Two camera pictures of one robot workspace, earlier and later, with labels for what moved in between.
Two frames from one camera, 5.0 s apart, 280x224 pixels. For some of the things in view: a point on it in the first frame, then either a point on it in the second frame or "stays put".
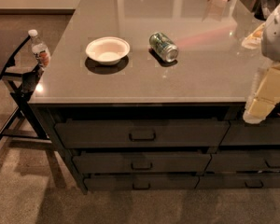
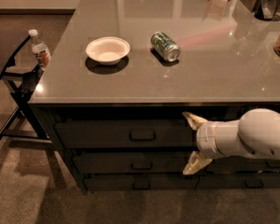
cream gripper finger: x=273 y=88 -> x=216 y=139
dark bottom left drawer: x=141 y=183 stays put
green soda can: x=167 y=49 stays put
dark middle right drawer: x=249 y=161 stays put
